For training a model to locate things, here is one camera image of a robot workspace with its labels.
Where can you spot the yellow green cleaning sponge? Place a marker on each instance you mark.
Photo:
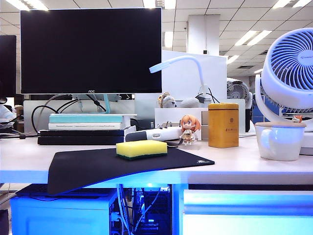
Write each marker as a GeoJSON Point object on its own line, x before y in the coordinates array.
{"type": "Point", "coordinates": [141, 148]}

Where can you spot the white drawer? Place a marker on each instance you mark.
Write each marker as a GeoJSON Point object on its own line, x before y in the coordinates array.
{"type": "Point", "coordinates": [244, 200]}

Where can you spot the white drawer cabinet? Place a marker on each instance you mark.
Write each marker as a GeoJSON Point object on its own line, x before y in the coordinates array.
{"type": "Point", "coordinates": [244, 225]}

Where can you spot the frosted desk divider panel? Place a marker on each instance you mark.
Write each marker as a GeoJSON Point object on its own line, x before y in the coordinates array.
{"type": "Point", "coordinates": [145, 107]}

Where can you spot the white grey handheld device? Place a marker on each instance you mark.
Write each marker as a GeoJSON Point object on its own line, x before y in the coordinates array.
{"type": "Point", "coordinates": [157, 134]}

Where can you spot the beige plush animal toy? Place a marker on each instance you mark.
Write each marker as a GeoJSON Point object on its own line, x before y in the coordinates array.
{"type": "Point", "coordinates": [168, 101]}

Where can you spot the orange-haired anime girl figurine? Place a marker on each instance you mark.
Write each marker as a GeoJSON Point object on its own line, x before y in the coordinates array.
{"type": "Point", "coordinates": [188, 123]}

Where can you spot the grey plush toy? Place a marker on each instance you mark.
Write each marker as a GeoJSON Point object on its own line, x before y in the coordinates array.
{"type": "Point", "coordinates": [189, 102]}

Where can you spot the black lamp power plug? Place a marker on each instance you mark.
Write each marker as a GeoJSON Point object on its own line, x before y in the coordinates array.
{"type": "Point", "coordinates": [200, 98]}

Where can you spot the yellow tin box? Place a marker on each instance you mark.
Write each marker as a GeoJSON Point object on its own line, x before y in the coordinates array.
{"type": "Point", "coordinates": [223, 127]}

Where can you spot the white gooseneck desk lamp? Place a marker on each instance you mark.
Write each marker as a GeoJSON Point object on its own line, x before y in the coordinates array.
{"type": "Point", "coordinates": [194, 60]}

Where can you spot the white office partition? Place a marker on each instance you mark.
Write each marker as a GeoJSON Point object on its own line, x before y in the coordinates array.
{"type": "Point", "coordinates": [213, 73]}

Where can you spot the teal book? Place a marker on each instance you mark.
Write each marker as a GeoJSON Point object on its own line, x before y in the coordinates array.
{"type": "Point", "coordinates": [83, 119]}

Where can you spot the black mouse pad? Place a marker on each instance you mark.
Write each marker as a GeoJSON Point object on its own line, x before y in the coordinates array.
{"type": "Point", "coordinates": [97, 166]}

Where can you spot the small white background fan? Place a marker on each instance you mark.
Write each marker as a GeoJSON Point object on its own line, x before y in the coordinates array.
{"type": "Point", "coordinates": [236, 91]}

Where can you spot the black computer tower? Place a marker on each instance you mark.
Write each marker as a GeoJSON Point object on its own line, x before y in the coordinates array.
{"type": "Point", "coordinates": [157, 210]}

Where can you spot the AOC computer monitor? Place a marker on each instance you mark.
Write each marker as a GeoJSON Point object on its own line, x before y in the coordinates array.
{"type": "Point", "coordinates": [90, 49]}

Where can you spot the large white desk fan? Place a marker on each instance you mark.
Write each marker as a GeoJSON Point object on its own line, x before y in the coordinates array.
{"type": "Point", "coordinates": [266, 73]}

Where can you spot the round wooden mug lid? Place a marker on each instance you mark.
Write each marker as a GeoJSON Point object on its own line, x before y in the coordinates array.
{"type": "Point", "coordinates": [278, 124]}

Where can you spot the white ceramic mug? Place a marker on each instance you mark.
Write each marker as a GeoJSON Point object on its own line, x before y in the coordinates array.
{"type": "Point", "coordinates": [278, 144]}

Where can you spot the white under-desk case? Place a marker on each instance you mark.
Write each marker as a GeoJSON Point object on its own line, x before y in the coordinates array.
{"type": "Point", "coordinates": [60, 215]}

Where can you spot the small orange fox figurine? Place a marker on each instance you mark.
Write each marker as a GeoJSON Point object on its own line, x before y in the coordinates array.
{"type": "Point", "coordinates": [297, 119]}

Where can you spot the black frameless monitor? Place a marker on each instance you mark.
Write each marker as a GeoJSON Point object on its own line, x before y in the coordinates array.
{"type": "Point", "coordinates": [7, 66]}

